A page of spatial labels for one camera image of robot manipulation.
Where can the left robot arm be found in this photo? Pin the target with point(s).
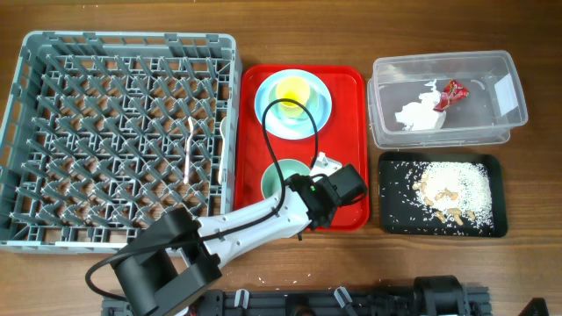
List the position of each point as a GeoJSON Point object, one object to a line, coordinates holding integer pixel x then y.
{"type": "Point", "coordinates": [179, 257]}

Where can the white plastic fork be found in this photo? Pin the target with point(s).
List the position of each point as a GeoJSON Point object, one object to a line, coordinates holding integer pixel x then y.
{"type": "Point", "coordinates": [191, 125]}

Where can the red snack wrapper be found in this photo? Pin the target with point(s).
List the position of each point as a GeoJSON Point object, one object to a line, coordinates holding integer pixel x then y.
{"type": "Point", "coordinates": [453, 92]}

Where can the rice and food scraps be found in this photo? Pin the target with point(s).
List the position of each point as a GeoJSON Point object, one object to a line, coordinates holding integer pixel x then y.
{"type": "Point", "coordinates": [452, 193]}

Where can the grey dishwasher rack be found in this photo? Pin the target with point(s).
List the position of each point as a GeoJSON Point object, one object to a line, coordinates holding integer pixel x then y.
{"type": "Point", "coordinates": [94, 130]}

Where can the red plastic tray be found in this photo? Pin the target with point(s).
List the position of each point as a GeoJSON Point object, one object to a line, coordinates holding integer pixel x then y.
{"type": "Point", "coordinates": [343, 138]}

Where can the light blue plate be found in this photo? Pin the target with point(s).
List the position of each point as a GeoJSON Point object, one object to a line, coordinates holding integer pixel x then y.
{"type": "Point", "coordinates": [304, 129]}

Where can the white plastic spoon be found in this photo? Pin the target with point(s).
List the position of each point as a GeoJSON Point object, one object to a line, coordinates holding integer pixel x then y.
{"type": "Point", "coordinates": [223, 153]}

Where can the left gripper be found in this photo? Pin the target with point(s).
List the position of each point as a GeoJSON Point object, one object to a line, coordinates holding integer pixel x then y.
{"type": "Point", "coordinates": [328, 225]}

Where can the white napkin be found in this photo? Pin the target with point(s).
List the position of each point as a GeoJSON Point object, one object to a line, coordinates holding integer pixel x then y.
{"type": "Point", "coordinates": [417, 116]}

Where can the clear plastic bin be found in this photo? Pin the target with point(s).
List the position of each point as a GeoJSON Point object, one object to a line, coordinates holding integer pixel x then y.
{"type": "Point", "coordinates": [495, 105]}

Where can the black waste tray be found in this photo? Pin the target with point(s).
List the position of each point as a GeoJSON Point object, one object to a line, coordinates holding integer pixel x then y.
{"type": "Point", "coordinates": [400, 211]}

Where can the yellow plastic cup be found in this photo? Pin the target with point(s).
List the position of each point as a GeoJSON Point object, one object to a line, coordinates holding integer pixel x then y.
{"type": "Point", "coordinates": [294, 88]}

